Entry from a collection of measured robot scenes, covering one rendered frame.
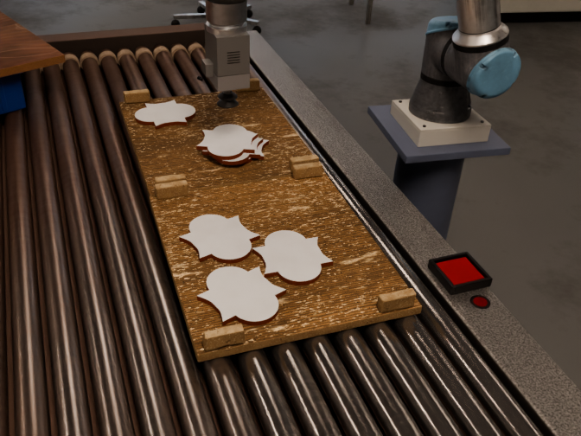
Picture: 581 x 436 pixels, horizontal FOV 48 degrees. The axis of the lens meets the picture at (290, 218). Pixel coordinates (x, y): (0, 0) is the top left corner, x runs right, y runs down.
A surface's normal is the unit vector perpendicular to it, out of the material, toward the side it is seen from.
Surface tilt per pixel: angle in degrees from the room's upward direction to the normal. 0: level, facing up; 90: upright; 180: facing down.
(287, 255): 0
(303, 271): 0
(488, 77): 94
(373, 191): 0
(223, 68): 90
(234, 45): 90
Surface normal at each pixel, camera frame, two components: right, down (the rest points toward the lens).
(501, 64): 0.35, 0.61
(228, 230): 0.04, -0.82
